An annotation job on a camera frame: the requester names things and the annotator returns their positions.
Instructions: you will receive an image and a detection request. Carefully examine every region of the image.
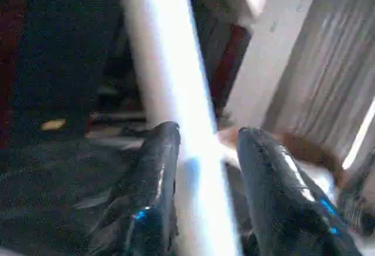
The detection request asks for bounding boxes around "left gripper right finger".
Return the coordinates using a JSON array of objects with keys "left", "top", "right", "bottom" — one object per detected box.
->
[{"left": 236, "top": 126, "right": 363, "bottom": 256}]

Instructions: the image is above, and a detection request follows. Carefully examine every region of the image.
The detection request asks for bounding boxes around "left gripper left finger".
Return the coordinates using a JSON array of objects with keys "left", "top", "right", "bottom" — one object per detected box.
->
[{"left": 87, "top": 121, "right": 182, "bottom": 256}]

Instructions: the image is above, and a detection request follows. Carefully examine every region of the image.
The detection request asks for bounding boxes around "white plastic table leg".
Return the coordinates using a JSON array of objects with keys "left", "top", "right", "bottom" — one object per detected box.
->
[{"left": 116, "top": 0, "right": 244, "bottom": 256}]

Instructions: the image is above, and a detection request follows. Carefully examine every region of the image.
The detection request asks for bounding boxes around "black mat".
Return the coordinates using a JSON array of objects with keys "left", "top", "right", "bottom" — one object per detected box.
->
[{"left": 0, "top": 132, "right": 148, "bottom": 256}]

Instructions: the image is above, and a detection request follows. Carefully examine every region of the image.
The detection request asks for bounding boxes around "grey curtain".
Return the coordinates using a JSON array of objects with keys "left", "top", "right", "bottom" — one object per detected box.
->
[{"left": 262, "top": 0, "right": 375, "bottom": 172}]

